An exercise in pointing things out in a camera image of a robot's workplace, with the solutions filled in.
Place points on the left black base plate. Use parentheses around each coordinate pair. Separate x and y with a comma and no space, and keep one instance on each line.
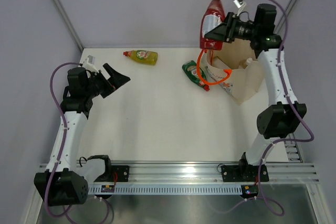
(119,174)

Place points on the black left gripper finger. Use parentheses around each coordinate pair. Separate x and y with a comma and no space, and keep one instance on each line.
(118,79)
(109,70)

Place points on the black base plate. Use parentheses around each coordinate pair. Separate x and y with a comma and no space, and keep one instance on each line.
(119,174)
(235,173)

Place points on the aluminium frame post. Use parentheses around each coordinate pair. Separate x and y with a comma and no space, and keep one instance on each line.
(280,26)
(68,24)

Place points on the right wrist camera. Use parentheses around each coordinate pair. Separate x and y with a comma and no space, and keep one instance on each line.
(240,4)

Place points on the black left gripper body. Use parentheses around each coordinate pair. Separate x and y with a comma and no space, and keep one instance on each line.
(99,85)

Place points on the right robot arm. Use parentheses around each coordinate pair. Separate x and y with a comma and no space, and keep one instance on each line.
(284,112)

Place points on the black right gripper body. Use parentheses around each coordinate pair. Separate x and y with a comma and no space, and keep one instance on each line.
(236,30)

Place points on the white slotted cable duct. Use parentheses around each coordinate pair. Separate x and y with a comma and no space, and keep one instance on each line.
(165,190)

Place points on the amber liquid bottle white cap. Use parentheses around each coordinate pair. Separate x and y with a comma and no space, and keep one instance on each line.
(247,62)

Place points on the green dish soap bottle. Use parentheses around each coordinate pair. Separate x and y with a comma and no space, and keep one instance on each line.
(190,69)

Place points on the right aluminium frame post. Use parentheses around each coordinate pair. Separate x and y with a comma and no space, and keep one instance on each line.
(280,26)

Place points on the left aluminium frame post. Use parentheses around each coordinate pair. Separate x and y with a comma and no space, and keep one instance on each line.
(68,24)

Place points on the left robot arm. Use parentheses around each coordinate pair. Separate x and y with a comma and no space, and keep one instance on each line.
(63,183)

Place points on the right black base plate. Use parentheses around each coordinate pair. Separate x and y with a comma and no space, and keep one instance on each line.
(235,173)

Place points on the red dish soap bottle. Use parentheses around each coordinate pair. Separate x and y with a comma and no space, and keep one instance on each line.
(213,17)

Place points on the yellow dish soap bottle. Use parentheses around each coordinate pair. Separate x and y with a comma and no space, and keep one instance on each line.
(142,56)

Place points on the beige canvas bag orange handles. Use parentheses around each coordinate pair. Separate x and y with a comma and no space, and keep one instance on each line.
(241,84)

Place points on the aluminium mounting rail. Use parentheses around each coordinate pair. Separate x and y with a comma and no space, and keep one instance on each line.
(209,173)

